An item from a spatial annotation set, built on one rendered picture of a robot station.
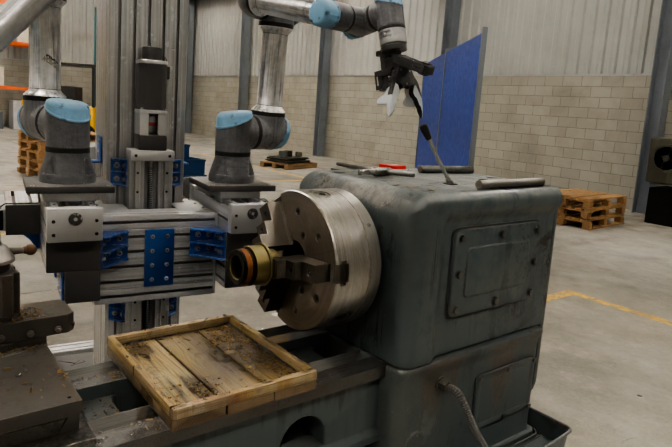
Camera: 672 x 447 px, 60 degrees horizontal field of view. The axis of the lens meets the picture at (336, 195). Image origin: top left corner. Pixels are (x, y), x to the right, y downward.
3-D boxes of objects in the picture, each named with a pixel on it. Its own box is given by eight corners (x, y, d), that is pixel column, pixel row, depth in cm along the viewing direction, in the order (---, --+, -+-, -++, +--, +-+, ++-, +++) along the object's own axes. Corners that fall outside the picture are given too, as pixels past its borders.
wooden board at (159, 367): (231, 328, 143) (231, 313, 143) (316, 389, 115) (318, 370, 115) (106, 353, 125) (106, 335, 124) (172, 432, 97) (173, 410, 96)
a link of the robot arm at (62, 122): (57, 148, 157) (57, 98, 155) (34, 144, 165) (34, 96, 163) (98, 148, 166) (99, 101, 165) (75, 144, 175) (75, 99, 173)
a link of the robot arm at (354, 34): (329, 10, 165) (358, -2, 157) (355, 17, 173) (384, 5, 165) (332, 37, 165) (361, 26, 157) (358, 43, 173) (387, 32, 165)
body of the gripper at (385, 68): (392, 94, 165) (387, 53, 166) (417, 88, 160) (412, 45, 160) (375, 93, 160) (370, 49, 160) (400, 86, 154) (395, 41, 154)
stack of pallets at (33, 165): (88, 170, 1072) (88, 130, 1062) (112, 175, 1018) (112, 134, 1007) (16, 172, 977) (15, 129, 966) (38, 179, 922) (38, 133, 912)
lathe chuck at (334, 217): (279, 284, 151) (300, 170, 141) (352, 350, 128) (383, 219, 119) (248, 289, 145) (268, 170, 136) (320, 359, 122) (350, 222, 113)
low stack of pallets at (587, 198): (572, 214, 951) (575, 187, 944) (625, 224, 888) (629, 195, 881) (531, 219, 869) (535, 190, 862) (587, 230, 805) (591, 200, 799)
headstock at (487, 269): (428, 279, 198) (439, 166, 193) (555, 325, 162) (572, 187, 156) (283, 306, 162) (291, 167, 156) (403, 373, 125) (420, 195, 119)
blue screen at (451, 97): (390, 195, 1022) (402, 59, 988) (435, 198, 1023) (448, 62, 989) (424, 251, 615) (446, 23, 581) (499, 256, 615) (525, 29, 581)
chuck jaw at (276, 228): (295, 249, 134) (282, 202, 137) (306, 242, 130) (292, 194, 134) (253, 254, 127) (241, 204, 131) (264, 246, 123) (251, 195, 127)
